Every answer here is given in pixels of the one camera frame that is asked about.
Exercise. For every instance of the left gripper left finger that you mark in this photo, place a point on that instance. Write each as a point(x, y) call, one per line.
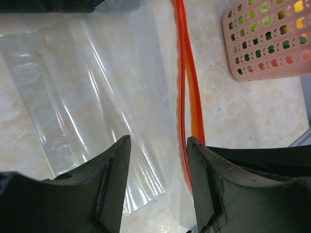
point(87, 199)

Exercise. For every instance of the watermelon slice toy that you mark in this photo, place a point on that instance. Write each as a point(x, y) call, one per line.
point(266, 57)

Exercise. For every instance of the black floral pillow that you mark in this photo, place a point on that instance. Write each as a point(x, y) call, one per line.
point(48, 6)

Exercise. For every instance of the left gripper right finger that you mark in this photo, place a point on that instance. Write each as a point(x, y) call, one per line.
point(250, 190)

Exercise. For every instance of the yellow toy mango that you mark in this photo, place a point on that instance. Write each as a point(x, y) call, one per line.
point(300, 9)

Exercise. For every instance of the green bumpy toy fruit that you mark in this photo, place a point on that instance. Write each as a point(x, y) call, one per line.
point(254, 14)

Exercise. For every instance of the pink plastic basket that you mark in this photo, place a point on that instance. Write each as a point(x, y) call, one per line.
point(284, 24)

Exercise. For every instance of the clear zip top bag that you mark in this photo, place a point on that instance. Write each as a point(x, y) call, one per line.
point(88, 79)

